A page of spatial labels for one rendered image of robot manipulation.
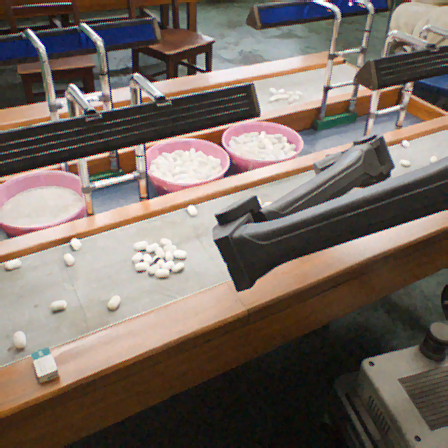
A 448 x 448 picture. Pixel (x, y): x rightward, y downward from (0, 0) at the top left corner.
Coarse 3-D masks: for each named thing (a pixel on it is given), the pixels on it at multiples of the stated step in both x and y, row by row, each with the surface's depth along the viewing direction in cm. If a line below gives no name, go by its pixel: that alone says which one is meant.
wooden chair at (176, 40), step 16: (128, 0) 317; (144, 0) 327; (176, 0) 343; (176, 16) 348; (160, 32) 345; (176, 32) 347; (192, 32) 347; (144, 48) 328; (160, 48) 319; (176, 48) 320; (192, 48) 324; (208, 48) 338; (176, 64) 371; (208, 64) 345
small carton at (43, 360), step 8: (40, 352) 92; (48, 352) 92; (40, 360) 90; (48, 360) 90; (40, 368) 89; (48, 368) 89; (56, 368) 89; (40, 376) 88; (48, 376) 89; (56, 376) 90
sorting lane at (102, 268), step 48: (432, 144) 171; (240, 192) 143; (288, 192) 144; (96, 240) 124; (144, 240) 125; (192, 240) 126; (0, 288) 110; (48, 288) 111; (96, 288) 111; (144, 288) 112; (192, 288) 112; (0, 336) 100; (48, 336) 100
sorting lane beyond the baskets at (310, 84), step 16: (272, 80) 211; (288, 80) 211; (304, 80) 212; (320, 80) 213; (336, 80) 213; (176, 96) 194; (272, 96) 198; (304, 96) 199; (320, 96) 199; (16, 128) 169
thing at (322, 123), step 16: (320, 0) 170; (352, 0) 176; (336, 16) 164; (368, 16) 172; (336, 32) 167; (368, 32) 175; (352, 80) 185; (352, 96) 190; (320, 112) 186; (352, 112) 194; (320, 128) 189
